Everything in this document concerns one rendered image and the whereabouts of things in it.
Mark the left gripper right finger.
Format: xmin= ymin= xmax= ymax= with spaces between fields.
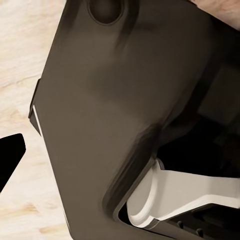
xmin=224 ymin=133 xmax=240 ymax=173

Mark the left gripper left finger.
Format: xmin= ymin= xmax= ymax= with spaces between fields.
xmin=0 ymin=133 xmax=26 ymax=193

